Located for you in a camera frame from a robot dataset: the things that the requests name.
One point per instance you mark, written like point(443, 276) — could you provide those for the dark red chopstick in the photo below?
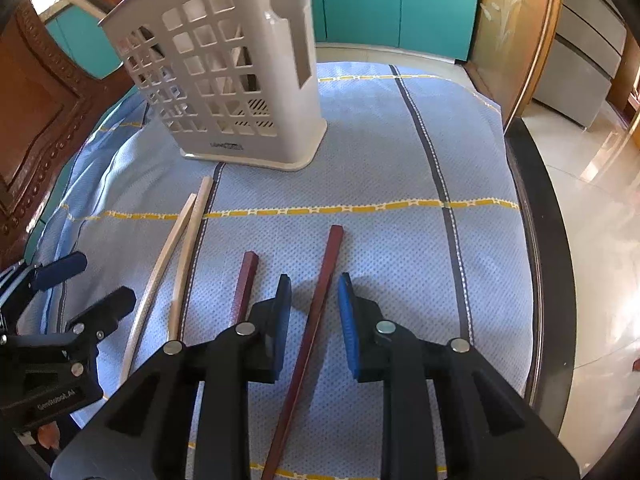
point(314, 318)
point(244, 287)

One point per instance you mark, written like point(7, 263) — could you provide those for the black chopstick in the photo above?
point(106, 7)

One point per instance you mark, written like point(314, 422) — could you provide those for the white plastic utensil basket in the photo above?
point(232, 80)

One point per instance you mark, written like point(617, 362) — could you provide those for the wooden glass sliding door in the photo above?
point(509, 49)

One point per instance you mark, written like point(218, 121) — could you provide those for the teal lower kitchen cabinets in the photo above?
point(440, 27)

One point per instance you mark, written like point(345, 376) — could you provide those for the cream chopstick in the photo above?
point(145, 304)
point(185, 259)

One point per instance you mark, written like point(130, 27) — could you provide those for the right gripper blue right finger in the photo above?
point(365, 331)

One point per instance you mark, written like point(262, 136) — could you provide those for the person's left hand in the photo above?
point(49, 436)

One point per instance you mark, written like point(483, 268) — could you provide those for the light blue checked cloth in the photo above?
point(412, 167)

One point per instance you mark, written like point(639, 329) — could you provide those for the brown wooden chair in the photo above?
point(49, 107)

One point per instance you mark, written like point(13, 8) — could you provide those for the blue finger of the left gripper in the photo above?
point(59, 271)
point(103, 317)

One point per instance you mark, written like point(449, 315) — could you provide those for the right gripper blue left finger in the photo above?
point(267, 348)

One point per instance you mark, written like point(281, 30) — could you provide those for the grey refrigerator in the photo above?
point(583, 60)

